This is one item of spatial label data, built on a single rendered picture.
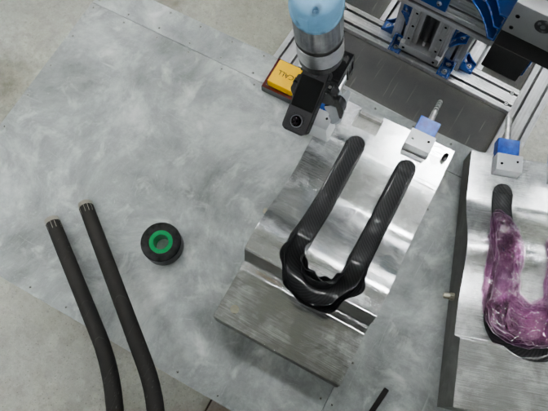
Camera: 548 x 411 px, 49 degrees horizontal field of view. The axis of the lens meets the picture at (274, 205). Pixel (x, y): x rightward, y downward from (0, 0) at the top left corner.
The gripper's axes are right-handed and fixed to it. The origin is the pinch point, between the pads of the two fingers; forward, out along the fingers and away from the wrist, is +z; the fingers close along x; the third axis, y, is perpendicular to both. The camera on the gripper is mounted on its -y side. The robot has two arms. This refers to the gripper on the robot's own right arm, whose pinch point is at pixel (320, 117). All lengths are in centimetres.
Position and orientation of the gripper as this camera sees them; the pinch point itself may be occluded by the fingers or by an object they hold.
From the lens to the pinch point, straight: 114.5
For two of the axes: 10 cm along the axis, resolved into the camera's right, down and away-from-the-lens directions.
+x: -8.7, -4.2, 2.4
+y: 4.7, -8.6, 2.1
